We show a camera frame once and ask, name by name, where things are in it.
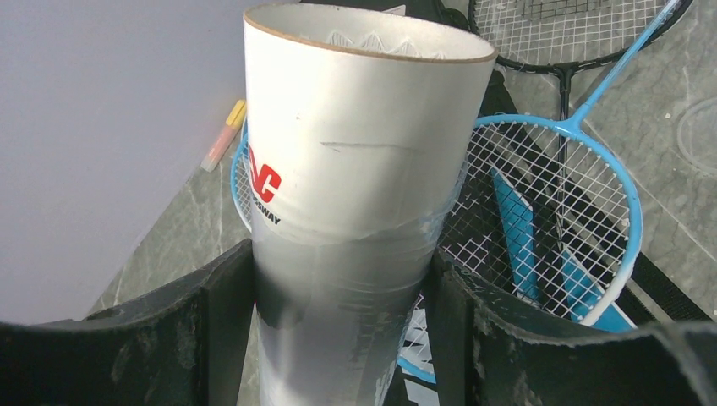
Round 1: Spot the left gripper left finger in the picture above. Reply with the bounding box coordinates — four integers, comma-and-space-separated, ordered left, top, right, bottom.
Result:
1, 240, 255, 405

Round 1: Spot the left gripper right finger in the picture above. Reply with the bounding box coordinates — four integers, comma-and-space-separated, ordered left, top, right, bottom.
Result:
424, 251, 716, 405

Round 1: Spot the blue racket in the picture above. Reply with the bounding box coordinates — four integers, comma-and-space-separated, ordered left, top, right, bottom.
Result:
229, 0, 681, 329

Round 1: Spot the white shuttlecock tube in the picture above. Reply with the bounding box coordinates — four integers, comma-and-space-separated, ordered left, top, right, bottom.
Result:
244, 3, 497, 405

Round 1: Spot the orange yellow marker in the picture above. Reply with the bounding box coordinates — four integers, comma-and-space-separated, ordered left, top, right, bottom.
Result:
200, 99, 247, 173

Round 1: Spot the black racket cover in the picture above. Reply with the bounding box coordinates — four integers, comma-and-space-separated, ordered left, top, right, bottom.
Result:
302, 0, 713, 406

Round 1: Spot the black racket right head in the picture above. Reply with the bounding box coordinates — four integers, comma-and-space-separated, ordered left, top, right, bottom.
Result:
468, 0, 696, 186

